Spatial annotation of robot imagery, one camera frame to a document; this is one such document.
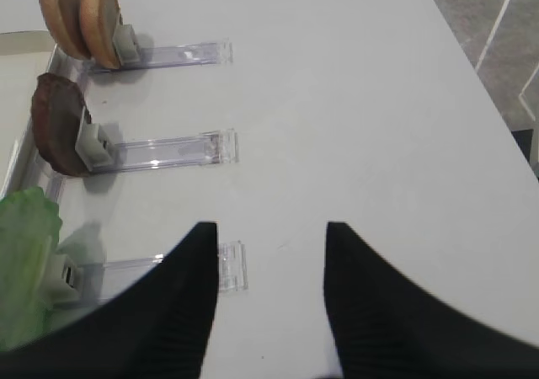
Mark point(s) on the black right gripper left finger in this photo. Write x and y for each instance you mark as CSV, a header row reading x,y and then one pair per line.
x,y
158,328

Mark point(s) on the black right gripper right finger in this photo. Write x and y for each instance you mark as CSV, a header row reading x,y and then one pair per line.
x,y
385,326

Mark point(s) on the sesame top bun half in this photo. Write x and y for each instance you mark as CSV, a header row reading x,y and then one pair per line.
x,y
62,20

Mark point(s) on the clear lettuce pusher track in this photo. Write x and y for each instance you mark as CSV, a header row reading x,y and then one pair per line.
x,y
68,285

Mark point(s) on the standing green lettuce leaf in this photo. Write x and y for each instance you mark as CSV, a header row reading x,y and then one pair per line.
x,y
30,226

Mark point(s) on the standing brown meat patty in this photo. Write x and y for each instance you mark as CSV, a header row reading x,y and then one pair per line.
x,y
57,107

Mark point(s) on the clear patty pusher track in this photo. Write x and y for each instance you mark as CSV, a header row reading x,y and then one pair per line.
x,y
102,155

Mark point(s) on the clear bun pusher track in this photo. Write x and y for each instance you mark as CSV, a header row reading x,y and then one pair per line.
x,y
134,57

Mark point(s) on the white metal tray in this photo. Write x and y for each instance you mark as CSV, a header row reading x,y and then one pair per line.
x,y
24,56

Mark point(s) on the spare top bun half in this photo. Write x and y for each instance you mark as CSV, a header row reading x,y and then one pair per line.
x,y
98,20

